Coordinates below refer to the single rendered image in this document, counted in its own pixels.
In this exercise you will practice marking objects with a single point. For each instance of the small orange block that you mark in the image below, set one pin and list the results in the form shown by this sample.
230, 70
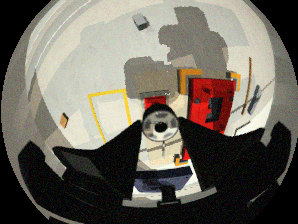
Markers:
64, 120

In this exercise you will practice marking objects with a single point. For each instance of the yellow rectangular outline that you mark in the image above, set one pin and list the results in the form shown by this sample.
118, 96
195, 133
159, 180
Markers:
123, 90

